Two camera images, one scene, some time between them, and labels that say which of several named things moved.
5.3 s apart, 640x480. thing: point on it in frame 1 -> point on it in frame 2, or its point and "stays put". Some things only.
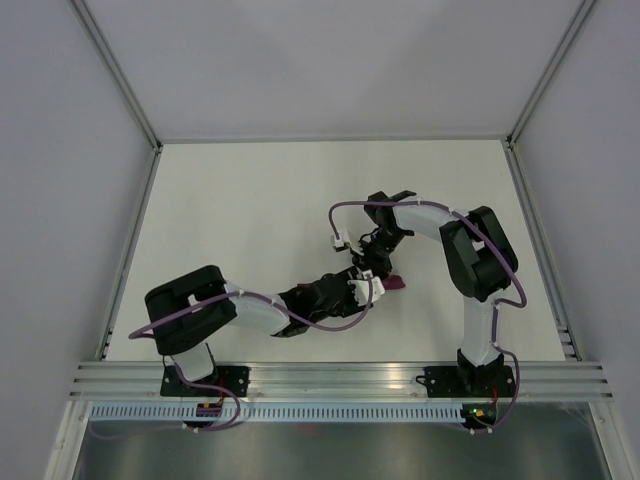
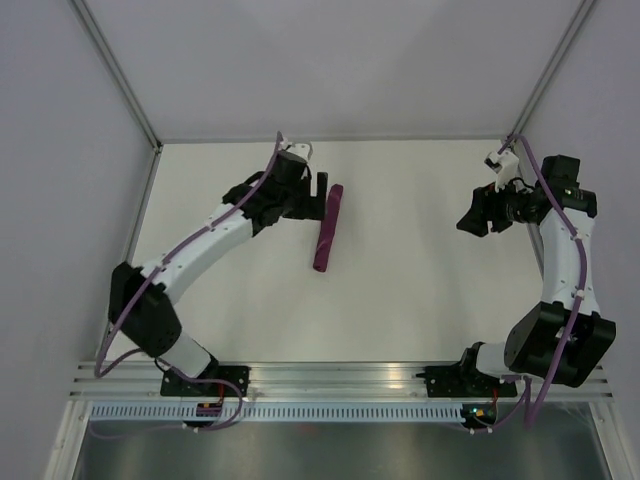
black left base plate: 235,379 stays put
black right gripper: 366,261 -> 476,218
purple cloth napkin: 393,281 -> 334,195
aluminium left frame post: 117,72 stays put
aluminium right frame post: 551,69 stays put
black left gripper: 353,306 -> 313,208
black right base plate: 469,381 stays put
